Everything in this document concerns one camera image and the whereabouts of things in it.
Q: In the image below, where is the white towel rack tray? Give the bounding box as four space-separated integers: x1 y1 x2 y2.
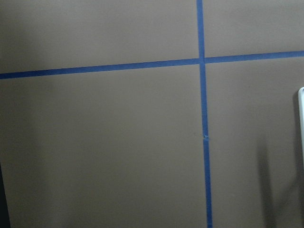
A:
298 87 304 153

